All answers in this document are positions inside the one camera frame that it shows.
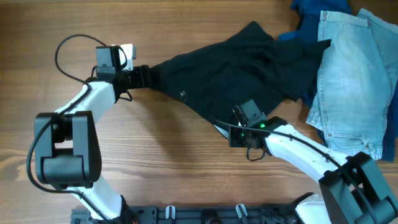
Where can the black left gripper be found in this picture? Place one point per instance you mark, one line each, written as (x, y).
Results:
(144, 76)

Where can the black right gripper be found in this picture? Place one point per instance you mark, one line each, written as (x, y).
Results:
(233, 137)

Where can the black shorts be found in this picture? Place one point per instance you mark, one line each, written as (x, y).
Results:
(250, 65)

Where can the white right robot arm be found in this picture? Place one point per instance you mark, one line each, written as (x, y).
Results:
(353, 189)

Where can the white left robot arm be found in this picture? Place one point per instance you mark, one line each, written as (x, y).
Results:
(65, 157)

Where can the light blue denim shorts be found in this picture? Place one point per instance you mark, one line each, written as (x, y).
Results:
(354, 84)

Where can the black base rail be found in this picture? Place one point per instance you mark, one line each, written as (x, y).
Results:
(263, 214)

